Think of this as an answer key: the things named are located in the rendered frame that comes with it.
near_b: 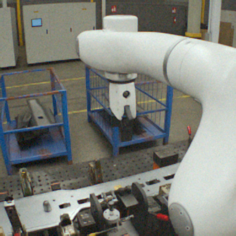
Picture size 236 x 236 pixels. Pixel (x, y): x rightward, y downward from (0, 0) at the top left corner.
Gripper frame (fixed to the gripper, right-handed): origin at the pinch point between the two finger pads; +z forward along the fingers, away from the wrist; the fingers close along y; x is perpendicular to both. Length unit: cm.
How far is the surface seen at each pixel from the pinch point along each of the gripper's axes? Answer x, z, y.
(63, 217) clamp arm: 20.1, 34.1, 4.4
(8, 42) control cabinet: 127, 55, 791
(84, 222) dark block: 13.3, 32.9, -0.6
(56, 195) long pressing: 22, 44, 30
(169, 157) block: -40, 43, 42
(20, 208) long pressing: 38, 44, 24
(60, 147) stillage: 12, 128, 218
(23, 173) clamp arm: 35, 34, 36
